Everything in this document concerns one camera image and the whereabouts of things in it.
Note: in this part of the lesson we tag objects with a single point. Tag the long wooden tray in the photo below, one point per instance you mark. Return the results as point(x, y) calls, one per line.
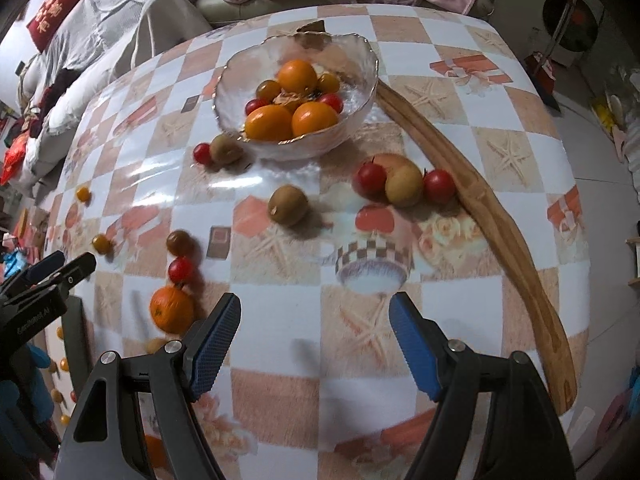
point(504, 238)

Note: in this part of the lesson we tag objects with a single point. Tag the far yellow cherry tomato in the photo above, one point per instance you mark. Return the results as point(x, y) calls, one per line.
point(83, 194)

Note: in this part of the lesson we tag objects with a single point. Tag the small brown-orange cherry tomato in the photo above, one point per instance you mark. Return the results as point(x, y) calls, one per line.
point(179, 243)

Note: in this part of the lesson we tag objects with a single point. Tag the small red cherry tomato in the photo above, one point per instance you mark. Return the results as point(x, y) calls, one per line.
point(181, 270)

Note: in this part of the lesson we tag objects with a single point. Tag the clear glass fruit bowl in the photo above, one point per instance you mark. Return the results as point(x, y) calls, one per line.
point(296, 96)

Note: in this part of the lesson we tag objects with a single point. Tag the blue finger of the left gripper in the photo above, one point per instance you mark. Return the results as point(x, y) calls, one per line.
point(40, 270)

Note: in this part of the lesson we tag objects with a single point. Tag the shallow white cardboard box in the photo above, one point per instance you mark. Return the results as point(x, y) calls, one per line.
point(67, 344)

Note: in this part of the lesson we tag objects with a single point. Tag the red tomato by tray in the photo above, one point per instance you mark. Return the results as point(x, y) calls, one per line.
point(438, 186)

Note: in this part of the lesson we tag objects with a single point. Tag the red embroidered cushion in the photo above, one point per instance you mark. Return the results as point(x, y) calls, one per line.
point(47, 20)

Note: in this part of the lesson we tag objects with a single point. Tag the brown kiwi-like longan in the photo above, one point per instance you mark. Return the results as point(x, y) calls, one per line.
point(288, 205)

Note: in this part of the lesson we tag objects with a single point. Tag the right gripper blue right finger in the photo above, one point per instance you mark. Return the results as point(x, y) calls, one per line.
point(420, 341)

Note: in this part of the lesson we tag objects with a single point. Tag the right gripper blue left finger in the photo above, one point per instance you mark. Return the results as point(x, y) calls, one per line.
point(211, 343)

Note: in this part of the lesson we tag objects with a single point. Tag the orange mandarin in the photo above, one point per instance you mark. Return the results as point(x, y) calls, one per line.
point(172, 310)

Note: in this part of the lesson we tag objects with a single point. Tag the dark yellow-brown cherry tomato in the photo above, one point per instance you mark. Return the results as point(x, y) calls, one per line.
point(101, 244)

